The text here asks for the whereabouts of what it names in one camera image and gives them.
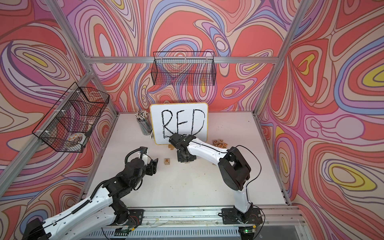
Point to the black wire basket wall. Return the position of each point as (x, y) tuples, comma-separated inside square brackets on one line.
[(78, 110), (184, 68)]

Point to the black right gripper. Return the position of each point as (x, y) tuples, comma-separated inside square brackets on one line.
[(180, 159)]

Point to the black wire basket back wall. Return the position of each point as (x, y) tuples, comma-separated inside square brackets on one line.
[(184, 68)]

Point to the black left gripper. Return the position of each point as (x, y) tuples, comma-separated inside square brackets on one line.
[(152, 168)]

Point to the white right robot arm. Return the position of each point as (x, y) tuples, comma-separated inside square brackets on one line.
[(235, 172)]

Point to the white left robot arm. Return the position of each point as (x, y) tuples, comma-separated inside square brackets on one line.
[(102, 208)]

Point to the black wire basket left wall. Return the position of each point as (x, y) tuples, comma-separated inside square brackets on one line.
[(78, 110)]

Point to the round item in basket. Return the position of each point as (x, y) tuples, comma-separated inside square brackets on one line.
[(76, 140)]

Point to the whiteboard with RED text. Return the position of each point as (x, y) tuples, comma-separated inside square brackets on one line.
[(182, 119)]

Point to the cup of pencils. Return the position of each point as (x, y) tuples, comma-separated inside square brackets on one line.
[(143, 120)]

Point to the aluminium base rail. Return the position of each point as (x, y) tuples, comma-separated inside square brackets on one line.
[(265, 223)]

